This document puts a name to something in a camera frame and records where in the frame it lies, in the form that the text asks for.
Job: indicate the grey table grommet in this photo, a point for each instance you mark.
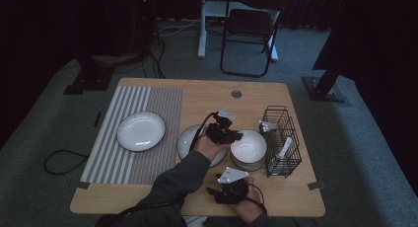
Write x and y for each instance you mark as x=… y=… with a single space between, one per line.
x=236 y=94

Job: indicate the person's right hand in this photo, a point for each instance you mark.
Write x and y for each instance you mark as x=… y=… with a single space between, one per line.
x=253 y=207

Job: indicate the white ceramic spoon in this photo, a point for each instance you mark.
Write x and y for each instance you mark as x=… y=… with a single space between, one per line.
x=283 y=152

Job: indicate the white utensil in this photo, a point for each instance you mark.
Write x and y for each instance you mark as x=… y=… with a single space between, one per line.
x=268 y=129

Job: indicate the small black strip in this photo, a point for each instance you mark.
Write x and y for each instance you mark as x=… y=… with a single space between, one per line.
x=97 y=119

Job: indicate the person's left hand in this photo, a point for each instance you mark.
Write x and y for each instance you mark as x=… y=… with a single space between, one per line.
x=210 y=150

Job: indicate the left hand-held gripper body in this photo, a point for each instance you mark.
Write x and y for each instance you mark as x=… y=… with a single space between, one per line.
x=218 y=131

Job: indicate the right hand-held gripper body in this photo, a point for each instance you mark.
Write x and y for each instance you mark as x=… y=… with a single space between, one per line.
x=233 y=192

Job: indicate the white plate with dark rim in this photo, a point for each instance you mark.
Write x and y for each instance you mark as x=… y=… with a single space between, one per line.
x=187 y=141
x=141 y=131

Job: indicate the black metal stand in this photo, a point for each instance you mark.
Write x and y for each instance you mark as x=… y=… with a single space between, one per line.
x=88 y=79
x=323 y=89

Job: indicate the dark curtain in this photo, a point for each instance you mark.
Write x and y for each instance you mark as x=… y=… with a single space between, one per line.
x=378 y=39
x=29 y=56

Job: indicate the grey round stand base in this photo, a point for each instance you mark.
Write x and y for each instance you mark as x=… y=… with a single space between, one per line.
x=115 y=60

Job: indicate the grey tape piece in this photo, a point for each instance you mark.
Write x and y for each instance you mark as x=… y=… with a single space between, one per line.
x=82 y=185
x=316 y=186

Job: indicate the white table foot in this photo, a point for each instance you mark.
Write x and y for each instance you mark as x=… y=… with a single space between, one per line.
x=195 y=221

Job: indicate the black folding chair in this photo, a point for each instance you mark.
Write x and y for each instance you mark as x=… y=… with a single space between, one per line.
x=251 y=21

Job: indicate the white desk frame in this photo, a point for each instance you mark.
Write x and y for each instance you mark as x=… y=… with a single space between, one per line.
x=202 y=29

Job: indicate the white chopstick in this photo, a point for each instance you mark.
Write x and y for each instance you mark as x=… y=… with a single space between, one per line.
x=266 y=122

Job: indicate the grey striped placemat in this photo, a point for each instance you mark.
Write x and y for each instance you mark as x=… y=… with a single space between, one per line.
x=157 y=102

